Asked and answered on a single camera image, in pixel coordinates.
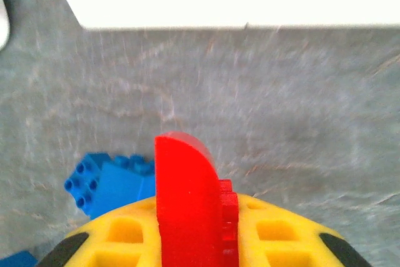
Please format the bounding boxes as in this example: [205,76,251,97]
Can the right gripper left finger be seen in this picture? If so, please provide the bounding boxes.
[36,196,164,267]

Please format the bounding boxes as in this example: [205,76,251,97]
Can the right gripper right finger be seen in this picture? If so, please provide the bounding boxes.
[236,193,373,267]

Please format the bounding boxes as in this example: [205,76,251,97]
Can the red curved lego brick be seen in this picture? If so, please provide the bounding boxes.
[154,131,240,267]

